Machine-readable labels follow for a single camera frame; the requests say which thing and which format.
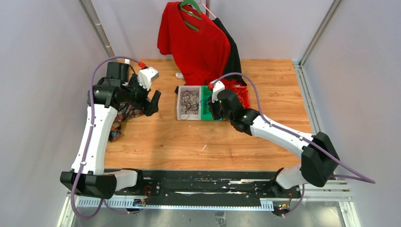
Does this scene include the green plastic bin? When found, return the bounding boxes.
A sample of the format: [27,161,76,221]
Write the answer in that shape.
[200,86,213,121]

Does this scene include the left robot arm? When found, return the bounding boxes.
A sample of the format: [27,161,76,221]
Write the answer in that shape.
[60,61,161,199]

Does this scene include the pink clothes hanger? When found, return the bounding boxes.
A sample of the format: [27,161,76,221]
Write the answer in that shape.
[200,0,217,19]

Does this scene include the green clothes hanger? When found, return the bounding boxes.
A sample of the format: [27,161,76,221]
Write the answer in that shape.
[179,0,202,32]

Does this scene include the black t-shirt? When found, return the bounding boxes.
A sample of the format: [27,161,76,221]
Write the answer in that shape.
[212,18,247,86]

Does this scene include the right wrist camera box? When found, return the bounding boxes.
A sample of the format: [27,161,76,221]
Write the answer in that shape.
[208,79,225,103]

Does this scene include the white stand with pole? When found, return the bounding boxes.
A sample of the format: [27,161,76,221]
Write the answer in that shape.
[78,0,115,57]

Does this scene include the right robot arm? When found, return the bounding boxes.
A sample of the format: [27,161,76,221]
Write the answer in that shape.
[209,88,338,197]

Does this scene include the black cable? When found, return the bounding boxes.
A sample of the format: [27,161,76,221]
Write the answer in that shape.
[178,90,201,121]

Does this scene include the red t-shirt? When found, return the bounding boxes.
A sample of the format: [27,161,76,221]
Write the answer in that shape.
[157,1,230,86]

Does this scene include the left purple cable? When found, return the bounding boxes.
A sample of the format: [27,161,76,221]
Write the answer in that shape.
[70,56,146,220]

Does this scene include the red plastic bin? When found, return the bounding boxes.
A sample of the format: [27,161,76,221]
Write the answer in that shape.
[222,79,250,108]

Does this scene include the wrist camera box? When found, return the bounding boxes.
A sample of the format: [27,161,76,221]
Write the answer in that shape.
[208,79,225,103]
[138,67,159,91]

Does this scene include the plaid cloth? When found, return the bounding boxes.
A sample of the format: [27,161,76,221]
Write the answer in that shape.
[108,104,144,142]

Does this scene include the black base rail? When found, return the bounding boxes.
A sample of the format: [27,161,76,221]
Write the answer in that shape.
[105,169,337,209]

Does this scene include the white plastic bin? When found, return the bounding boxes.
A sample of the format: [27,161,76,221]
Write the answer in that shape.
[176,85,201,121]

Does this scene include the yellow cable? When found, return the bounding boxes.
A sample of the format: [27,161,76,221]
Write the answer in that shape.
[233,87,249,105]

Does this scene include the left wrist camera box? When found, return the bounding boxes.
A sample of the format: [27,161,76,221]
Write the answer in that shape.
[138,67,159,91]

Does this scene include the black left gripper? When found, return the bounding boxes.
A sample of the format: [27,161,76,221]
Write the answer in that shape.
[122,74,161,115]

